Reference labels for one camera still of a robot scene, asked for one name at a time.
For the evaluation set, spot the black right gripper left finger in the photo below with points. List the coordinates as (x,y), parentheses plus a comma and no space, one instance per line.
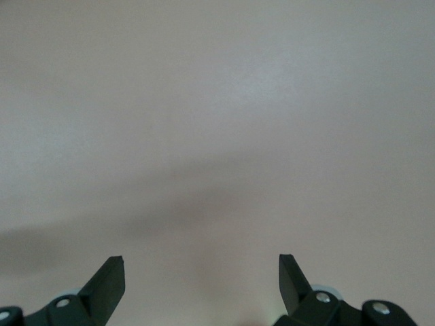
(98,299)

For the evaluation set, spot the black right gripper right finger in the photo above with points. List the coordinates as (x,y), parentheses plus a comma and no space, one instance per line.
(299,302)

